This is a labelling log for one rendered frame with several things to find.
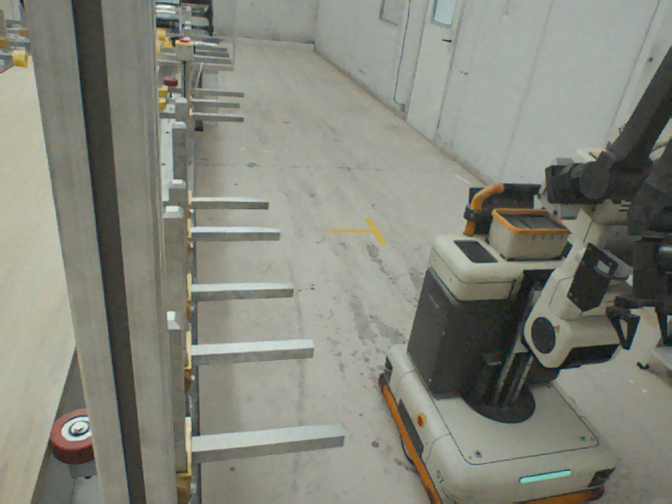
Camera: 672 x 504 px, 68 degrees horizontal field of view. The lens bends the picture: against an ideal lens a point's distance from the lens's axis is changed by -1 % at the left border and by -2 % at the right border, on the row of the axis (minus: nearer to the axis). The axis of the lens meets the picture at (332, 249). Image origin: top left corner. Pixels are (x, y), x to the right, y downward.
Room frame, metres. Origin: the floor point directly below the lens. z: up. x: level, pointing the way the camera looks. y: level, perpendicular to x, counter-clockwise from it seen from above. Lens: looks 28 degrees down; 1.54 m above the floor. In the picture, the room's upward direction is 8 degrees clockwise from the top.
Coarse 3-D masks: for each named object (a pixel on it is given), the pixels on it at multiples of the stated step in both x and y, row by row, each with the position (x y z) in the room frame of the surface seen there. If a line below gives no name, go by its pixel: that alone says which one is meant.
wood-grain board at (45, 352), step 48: (0, 96) 2.15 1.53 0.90; (0, 144) 1.59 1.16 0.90; (0, 192) 1.23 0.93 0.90; (48, 192) 1.27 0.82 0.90; (0, 240) 0.99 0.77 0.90; (48, 240) 1.02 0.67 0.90; (0, 288) 0.81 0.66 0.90; (48, 288) 0.83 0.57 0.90; (0, 336) 0.68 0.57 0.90; (48, 336) 0.69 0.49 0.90; (0, 384) 0.57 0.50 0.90; (48, 384) 0.58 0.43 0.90; (0, 432) 0.48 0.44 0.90; (48, 432) 0.49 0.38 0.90; (0, 480) 0.41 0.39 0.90
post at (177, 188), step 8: (176, 184) 0.97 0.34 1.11; (184, 184) 0.99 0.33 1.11; (168, 192) 0.96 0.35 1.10; (176, 192) 0.97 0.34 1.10; (184, 192) 0.97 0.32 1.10; (176, 200) 0.97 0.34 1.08; (184, 200) 0.97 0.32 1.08; (184, 208) 0.97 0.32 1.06; (184, 216) 0.97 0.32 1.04; (184, 224) 0.97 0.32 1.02
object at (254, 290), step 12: (192, 288) 1.03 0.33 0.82; (204, 288) 1.03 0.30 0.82; (216, 288) 1.04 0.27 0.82; (228, 288) 1.05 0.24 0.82; (240, 288) 1.06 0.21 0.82; (252, 288) 1.06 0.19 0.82; (264, 288) 1.07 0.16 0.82; (276, 288) 1.08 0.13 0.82; (288, 288) 1.09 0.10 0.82; (192, 300) 1.01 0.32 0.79
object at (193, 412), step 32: (192, 96) 3.40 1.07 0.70; (192, 128) 2.69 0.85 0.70; (192, 160) 2.21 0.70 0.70; (192, 192) 1.85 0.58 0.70; (192, 224) 1.58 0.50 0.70; (192, 256) 1.37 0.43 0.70; (192, 320) 1.05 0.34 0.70; (192, 384) 0.82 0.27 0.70; (192, 416) 0.74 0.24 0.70; (192, 480) 0.59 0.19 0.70
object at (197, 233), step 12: (192, 228) 1.27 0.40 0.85; (204, 228) 1.28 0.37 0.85; (216, 228) 1.29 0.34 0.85; (228, 228) 1.30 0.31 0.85; (240, 228) 1.31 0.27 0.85; (252, 228) 1.33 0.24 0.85; (264, 228) 1.34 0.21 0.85; (276, 228) 1.35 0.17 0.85; (192, 240) 1.25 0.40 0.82; (204, 240) 1.26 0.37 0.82; (216, 240) 1.27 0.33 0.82; (228, 240) 1.28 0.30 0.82; (240, 240) 1.29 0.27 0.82; (252, 240) 1.30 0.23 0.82; (264, 240) 1.31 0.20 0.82; (276, 240) 1.32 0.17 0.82
